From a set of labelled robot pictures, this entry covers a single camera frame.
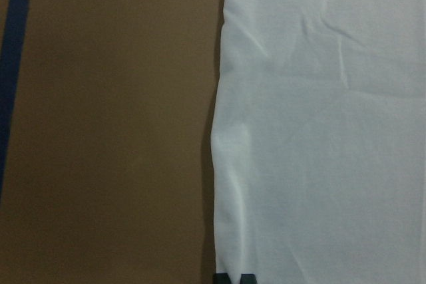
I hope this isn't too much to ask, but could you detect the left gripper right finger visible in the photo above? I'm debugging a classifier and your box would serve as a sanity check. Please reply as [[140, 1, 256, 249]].
[[240, 274, 256, 284]]

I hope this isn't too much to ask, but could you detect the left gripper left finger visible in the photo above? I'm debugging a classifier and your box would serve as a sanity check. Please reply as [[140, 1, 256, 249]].
[[213, 273, 230, 284]]

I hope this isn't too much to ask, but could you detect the light blue t-shirt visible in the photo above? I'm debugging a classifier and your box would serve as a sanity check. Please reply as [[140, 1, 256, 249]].
[[211, 0, 425, 283]]

